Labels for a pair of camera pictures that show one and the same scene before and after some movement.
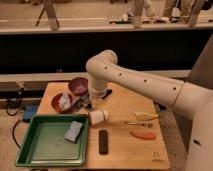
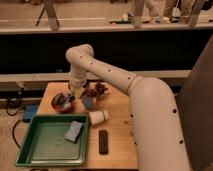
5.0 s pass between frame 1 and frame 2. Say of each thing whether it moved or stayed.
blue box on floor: stayed
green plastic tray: stayed
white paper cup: stayed
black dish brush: moved
